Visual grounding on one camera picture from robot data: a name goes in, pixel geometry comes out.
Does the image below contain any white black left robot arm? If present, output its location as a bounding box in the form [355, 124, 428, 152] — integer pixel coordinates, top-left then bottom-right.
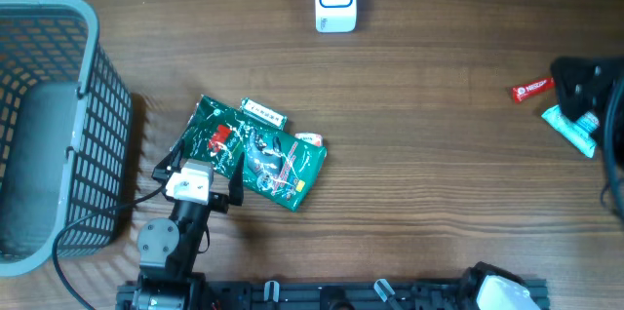
[116, 139, 245, 309]

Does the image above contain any green 3M gloves packet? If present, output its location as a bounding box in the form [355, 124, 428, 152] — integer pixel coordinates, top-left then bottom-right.
[180, 96, 327, 212]

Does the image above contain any teal wet wipes packet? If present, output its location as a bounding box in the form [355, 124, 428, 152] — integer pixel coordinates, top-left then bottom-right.
[541, 105, 600, 158]

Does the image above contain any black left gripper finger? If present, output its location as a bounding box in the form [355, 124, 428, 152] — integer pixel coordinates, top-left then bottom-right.
[228, 153, 245, 206]
[151, 139, 185, 182]

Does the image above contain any grey black plastic basket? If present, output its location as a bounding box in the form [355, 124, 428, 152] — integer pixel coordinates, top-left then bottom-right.
[1, 0, 133, 277]

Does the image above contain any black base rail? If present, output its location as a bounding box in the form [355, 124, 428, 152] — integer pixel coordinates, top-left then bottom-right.
[115, 278, 551, 310]

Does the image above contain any red Nescafe stick sachet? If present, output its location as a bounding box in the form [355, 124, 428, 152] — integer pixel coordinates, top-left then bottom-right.
[511, 77, 555, 103]

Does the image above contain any green white gum pack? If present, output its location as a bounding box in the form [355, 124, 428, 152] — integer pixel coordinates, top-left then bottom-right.
[240, 97, 288, 130]

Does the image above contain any orange white small carton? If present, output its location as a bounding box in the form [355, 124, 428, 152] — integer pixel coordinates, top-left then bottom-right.
[294, 133, 323, 147]

